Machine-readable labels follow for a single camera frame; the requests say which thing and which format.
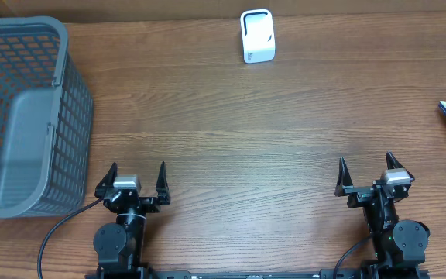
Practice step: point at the grey plastic shopping basket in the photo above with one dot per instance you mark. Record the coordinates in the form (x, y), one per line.
(46, 113)

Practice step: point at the white barcode scanner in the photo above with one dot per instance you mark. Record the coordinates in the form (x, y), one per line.
(258, 37)

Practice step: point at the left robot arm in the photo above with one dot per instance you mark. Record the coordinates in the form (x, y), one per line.
(119, 244)

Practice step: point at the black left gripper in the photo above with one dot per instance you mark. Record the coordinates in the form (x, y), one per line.
(163, 196)

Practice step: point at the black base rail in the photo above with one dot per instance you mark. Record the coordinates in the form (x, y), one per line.
(321, 274)

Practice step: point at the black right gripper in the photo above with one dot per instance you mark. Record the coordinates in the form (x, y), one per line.
(358, 194)

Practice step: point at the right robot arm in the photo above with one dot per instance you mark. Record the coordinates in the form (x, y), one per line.
(399, 245)

